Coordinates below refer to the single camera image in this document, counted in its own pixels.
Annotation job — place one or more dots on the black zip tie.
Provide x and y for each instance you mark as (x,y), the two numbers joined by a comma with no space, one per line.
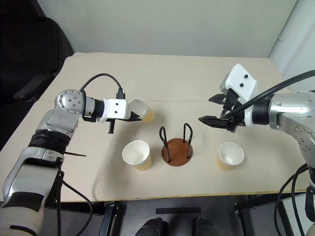
(76,154)

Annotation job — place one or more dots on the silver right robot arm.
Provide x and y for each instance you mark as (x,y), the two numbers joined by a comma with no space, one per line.
(290,108)

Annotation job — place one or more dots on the black metal table leg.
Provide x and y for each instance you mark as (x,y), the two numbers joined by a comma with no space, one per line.
(112,218)
(256,216)

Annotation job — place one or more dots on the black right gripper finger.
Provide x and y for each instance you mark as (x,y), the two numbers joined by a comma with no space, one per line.
(214,121)
(217,98)

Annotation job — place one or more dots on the black tape strip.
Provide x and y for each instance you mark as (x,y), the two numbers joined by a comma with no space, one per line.
(178,210)

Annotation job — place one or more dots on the tan paper cup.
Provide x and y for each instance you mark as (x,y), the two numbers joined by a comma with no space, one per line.
(136,152)
(144,111)
(231,153)

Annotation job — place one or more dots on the dark rounded shape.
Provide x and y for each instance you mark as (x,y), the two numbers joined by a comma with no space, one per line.
(204,227)
(152,227)

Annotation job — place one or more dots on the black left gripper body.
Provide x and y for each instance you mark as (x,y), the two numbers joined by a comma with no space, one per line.
(120,120)

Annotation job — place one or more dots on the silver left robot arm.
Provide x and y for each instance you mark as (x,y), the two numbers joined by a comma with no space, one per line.
(49,123)

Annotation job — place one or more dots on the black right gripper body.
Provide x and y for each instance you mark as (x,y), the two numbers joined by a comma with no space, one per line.
(231,97)

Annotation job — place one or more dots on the black office chair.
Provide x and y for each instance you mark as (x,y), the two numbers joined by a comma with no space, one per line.
(27,61)

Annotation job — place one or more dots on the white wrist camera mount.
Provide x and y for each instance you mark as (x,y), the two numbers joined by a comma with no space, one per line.
(242,78)
(115,108)

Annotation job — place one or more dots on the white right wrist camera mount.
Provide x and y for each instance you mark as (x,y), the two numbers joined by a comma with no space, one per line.
(242,78)

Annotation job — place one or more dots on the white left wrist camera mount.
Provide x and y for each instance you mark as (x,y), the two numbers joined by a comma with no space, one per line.
(115,108)

